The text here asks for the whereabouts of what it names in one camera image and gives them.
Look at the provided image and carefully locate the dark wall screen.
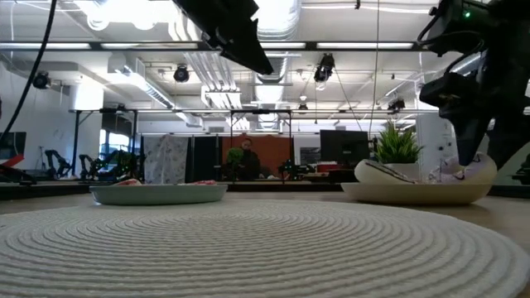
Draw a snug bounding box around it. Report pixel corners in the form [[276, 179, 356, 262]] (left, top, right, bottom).
[[0, 131, 27, 166]]

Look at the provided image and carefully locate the white round column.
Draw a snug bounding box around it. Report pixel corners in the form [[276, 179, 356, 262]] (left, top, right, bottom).
[[415, 113, 460, 175]]

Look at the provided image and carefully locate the silver ceiling ventilation duct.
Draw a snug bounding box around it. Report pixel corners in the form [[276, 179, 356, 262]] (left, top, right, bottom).
[[248, 0, 302, 86]]

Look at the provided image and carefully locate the black partition panel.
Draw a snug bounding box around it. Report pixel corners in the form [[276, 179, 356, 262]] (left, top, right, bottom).
[[192, 136, 223, 183]]

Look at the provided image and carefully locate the green plant white pot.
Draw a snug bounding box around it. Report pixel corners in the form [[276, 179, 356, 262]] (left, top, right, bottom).
[[373, 122, 424, 183]]

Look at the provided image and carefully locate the black background workstation frame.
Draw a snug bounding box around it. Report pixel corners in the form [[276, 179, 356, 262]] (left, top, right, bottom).
[[68, 107, 530, 184]]

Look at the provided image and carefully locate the overhead black light bar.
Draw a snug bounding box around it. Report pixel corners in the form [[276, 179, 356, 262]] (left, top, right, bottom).
[[0, 40, 426, 53]]

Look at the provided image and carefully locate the white round woven placemat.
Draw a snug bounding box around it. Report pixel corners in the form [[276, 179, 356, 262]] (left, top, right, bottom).
[[0, 199, 530, 298]]

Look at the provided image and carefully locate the small green bushy plant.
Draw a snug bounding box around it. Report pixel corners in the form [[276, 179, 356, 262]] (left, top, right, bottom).
[[225, 147, 245, 180]]

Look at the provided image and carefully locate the grey office partition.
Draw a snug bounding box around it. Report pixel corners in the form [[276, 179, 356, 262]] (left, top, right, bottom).
[[494, 140, 530, 186]]

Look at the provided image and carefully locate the teal round plate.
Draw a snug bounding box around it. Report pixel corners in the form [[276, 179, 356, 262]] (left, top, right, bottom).
[[89, 183, 229, 207]]

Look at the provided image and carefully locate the orange-brown partition board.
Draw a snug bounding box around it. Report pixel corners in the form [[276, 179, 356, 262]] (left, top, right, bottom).
[[221, 135, 293, 181]]

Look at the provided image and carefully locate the person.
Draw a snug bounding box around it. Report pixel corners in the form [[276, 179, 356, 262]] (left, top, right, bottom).
[[236, 137, 263, 181]]

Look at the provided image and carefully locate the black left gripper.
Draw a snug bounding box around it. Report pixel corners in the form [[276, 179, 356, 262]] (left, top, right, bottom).
[[172, 0, 275, 76]]

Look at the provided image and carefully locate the black computer monitor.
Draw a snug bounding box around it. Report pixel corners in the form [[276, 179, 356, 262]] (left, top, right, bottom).
[[319, 129, 372, 166]]

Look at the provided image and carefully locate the beige round plate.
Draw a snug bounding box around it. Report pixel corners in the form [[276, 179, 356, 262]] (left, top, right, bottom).
[[340, 181, 494, 207]]

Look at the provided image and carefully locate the black aluminium rig frame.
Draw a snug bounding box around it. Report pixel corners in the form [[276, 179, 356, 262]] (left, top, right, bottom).
[[0, 180, 530, 203]]

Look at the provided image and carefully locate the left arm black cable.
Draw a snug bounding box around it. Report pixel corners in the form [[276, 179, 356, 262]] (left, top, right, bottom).
[[0, 0, 59, 142]]

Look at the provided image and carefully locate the white patterned curtain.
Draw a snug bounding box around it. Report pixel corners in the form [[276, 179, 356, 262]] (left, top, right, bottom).
[[142, 135, 190, 185]]

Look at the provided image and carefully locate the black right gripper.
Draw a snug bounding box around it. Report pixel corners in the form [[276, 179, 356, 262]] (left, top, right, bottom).
[[418, 41, 530, 171]]

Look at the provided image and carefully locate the dark framed board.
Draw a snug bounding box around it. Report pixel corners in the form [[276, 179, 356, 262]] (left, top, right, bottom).
[[299, 147, 321, 166]]

